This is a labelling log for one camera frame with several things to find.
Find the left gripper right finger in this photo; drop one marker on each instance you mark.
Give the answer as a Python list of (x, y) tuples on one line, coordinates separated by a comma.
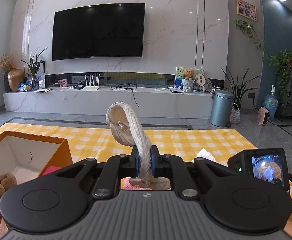
[(173, 168)]

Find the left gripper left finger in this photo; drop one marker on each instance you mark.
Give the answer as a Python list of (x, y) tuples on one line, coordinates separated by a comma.
[(109, 174)]

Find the white cloth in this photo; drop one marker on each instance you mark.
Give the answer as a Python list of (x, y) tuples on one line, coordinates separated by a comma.
[(203, 153)]

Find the beige knitted cloth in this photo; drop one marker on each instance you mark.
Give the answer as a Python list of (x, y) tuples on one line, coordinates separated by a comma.
[(127, 130)]

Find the yellow checkered tablecloth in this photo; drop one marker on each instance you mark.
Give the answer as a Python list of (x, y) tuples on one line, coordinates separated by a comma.
[(99, 142)]

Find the white marble TV console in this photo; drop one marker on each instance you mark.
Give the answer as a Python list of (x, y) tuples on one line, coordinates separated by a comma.
[(146, 102)]

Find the red box lid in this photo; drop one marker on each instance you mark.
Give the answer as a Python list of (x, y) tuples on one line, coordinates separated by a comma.
[(50, 169)]

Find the grey metal trash bin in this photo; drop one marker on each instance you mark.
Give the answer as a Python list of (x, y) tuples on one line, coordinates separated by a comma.
[(221, 110)]

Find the white wifi router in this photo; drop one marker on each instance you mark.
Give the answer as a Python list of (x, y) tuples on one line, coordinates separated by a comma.
[(91, 82)]

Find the woven pink basket bag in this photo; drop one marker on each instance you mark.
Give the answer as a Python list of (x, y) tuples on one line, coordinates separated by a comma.
[(235, 117)]

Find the orange cardboard storage box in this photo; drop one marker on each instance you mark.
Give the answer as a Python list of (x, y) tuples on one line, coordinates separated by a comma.
[(27, 156)]

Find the small teddy on console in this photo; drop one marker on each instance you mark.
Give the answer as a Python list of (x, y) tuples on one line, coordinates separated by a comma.
[(187, 80)]

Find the potted green floor plant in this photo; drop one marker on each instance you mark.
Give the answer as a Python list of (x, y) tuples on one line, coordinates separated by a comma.
[(237, 87)]

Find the pink small heater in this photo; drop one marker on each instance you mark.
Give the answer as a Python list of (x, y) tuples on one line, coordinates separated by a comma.
[(263, 116)]

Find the water bottle jug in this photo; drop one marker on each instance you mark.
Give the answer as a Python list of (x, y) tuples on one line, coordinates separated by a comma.
[(271, 103)]

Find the green plant in vase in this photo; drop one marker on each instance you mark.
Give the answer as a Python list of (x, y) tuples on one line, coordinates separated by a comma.
[(34, 65)]

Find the golden acorn vase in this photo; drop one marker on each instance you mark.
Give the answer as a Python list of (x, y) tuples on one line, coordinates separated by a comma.
[(15, 77)]

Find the trailing ivy plant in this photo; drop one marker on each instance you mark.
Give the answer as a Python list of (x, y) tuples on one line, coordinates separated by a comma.
[(283, 66)]

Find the black action camera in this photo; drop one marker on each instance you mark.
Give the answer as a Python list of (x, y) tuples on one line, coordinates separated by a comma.
[(267, 164)]

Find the black wall television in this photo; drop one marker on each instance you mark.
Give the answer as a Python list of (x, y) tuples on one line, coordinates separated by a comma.
[(102, 30)]

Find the framed wall picture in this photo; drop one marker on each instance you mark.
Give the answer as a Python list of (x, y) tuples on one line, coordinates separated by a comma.
[(246, 10)]

